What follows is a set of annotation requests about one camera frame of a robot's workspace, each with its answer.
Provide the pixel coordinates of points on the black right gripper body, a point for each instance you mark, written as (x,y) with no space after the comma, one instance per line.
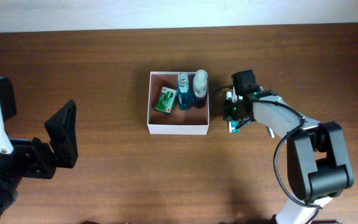
(229,111)

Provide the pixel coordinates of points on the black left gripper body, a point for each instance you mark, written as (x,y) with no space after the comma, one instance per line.
(41,160)

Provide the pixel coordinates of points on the white teal toothpaste tube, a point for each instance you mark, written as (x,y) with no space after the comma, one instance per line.
(231,124)

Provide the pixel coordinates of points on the clear bottle dark liquid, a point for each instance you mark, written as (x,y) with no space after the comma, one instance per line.
(200,88)

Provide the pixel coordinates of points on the teal mouthwash bottle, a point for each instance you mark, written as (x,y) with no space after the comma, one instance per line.
(184,92)

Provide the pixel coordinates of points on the green soap box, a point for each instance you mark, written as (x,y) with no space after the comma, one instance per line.
(166,100)

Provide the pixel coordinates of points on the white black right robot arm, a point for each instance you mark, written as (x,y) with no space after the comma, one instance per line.
(311,161)

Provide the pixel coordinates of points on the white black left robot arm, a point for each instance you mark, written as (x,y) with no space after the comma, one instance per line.
(10,175)

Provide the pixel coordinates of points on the blue white toothbrush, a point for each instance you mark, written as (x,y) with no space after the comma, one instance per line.
(270,132)

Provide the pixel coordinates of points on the white cardboard box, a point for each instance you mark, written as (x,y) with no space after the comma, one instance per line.
(194,121)

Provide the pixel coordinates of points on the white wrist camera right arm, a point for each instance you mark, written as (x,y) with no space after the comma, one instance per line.
(234,96)

